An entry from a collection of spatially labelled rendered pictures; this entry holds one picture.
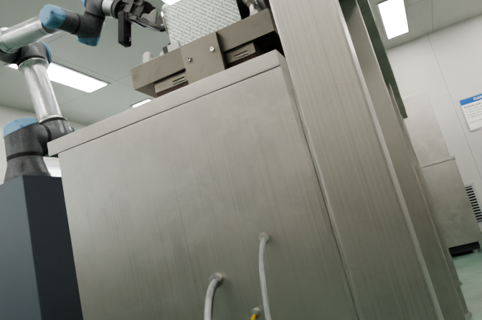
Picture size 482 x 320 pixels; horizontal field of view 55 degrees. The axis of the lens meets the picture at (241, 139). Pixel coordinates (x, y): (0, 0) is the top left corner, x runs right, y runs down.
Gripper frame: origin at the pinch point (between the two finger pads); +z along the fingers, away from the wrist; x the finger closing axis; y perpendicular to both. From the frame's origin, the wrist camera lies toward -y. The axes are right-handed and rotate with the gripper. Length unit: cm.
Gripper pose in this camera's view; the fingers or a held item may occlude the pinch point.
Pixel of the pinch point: (161, 30)
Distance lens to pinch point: 159.2
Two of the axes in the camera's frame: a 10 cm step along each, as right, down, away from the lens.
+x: 3.9, 1.3, 9.1
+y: 3.9, -9.2, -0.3
